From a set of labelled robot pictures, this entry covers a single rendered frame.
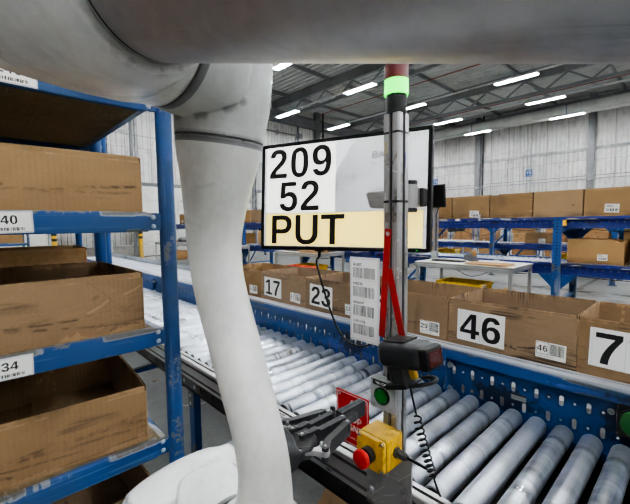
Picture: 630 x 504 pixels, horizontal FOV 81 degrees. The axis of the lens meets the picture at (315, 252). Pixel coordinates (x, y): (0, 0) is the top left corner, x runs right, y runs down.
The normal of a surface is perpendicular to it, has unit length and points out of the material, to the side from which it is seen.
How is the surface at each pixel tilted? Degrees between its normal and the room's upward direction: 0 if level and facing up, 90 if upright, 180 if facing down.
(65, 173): 91
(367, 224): 86
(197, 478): 14
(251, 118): 107
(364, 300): 90
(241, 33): 153
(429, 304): 90
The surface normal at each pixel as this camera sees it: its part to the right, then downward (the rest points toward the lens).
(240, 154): 0.62, 0.39
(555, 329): -0.72, 0.07
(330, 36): -0.33, 0.94
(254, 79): 0.73, 0.21
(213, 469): 0.22, -0.96
